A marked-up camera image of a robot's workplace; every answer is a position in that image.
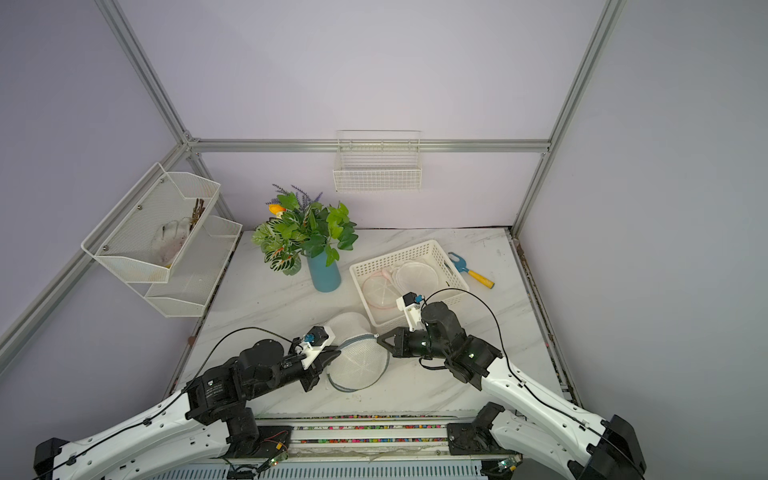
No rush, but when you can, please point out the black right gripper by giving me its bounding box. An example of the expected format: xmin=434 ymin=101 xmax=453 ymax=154
xmin=380 ymin=325 xmax=452 ymax=357

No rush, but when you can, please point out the white mesh laundry bag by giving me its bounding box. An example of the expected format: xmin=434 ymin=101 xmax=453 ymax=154
xmin=325 ymin=312 xmax=390 ymax=393
xmin=392 ymin=261 xmax=439 ymax=297

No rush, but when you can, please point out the pink rimmed mesh laundry bag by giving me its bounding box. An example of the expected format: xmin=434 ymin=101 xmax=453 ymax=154
xmin=361 ymin=268 xmax=401 ymax=310

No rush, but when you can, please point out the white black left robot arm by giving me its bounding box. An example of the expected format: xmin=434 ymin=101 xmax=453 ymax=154
xmin=34 ymin=327 xmax=340 ymax=479

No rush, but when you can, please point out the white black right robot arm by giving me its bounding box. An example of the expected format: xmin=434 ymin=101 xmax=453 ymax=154
xmin=377 ymin=302 xmax=646 ymax=479

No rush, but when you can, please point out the flat white mesh laundry bag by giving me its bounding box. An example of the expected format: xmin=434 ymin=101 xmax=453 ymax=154
xmin=392 ymin=261 xmax=439 ymax=297

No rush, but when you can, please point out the teal vase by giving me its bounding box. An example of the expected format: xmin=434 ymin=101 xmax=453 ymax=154
xmin=307 ymin=251 xmax=341 ymax=293

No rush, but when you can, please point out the cream perforated plastic basket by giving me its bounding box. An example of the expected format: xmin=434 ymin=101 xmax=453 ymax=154
xmin=349 ymin=240 xmax=468 ymax=333

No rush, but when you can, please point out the blue yellow garden fork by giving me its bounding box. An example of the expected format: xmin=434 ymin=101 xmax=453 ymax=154
xmin=448 ymin=252 xmax=495 ymax=289

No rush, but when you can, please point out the green artificial plant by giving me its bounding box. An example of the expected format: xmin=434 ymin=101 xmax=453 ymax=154
xmin=251 ymin=185 xmax=358 ymax=276

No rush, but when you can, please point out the clear glove in shelf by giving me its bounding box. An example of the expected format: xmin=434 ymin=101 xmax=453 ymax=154
xmin=151 ymin=217 xmax=191 ymax=268

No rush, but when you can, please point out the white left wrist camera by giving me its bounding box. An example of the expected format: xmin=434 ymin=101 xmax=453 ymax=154
xmin=293 ymin=325 xmax=335 ymax=370

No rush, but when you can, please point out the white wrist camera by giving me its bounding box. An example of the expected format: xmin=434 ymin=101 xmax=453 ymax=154
xmin=396 ymin=292 xmax=424 ymax=332
xmin=293 ymin=325 xmax=335 ymax=370

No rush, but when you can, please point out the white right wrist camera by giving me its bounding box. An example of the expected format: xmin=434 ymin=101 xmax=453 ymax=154
xmin=396 ymin=292 xmax=424 ymax=332

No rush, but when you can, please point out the white mesh lower wall shelf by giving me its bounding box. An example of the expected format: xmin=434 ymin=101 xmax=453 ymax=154
xmin=129 ymin=215 xmax=242 ymax=318

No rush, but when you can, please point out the white mesh wall shelf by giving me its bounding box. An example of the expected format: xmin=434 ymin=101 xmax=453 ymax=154
xmin=81 ymin=163 xmax=220 ymax=284
xmin=129 ymin=215 xmax=242 ymax=318

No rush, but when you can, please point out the white wire wall basket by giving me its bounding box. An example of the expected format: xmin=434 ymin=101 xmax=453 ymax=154
xmin=333 ymin=130 xmax=422 ymax=193

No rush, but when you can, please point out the white mesh upper wall shelf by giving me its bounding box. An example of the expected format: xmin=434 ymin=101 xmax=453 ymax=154
xmin=81 ymin=163 xmax=220 ymax=284

